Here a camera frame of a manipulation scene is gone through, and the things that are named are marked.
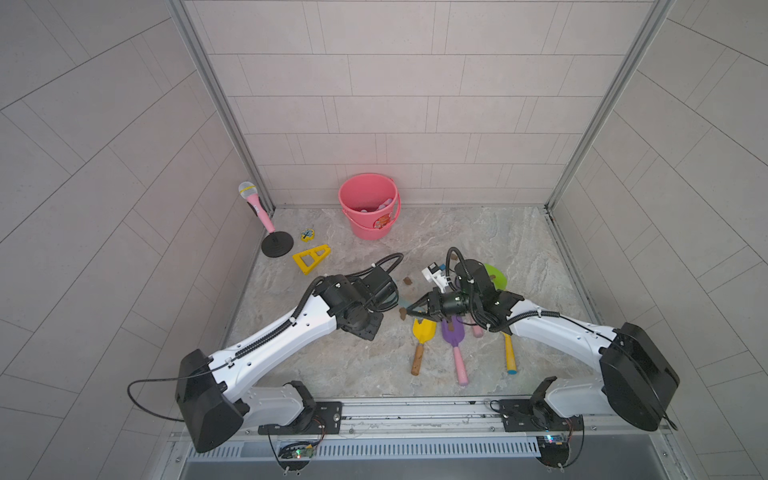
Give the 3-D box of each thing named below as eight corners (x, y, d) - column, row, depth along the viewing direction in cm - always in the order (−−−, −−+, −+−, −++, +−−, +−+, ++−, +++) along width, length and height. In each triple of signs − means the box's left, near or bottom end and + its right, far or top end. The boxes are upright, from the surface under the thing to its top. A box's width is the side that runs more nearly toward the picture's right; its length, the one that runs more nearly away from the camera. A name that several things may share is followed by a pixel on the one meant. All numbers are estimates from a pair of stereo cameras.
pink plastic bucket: (331, 232, 111) (323, 199, 98) (362, 198, 123) (358, 165, 110) (379, 254, 105) (377, 223, 92) (407, 216, 116) (408, 184, 103)
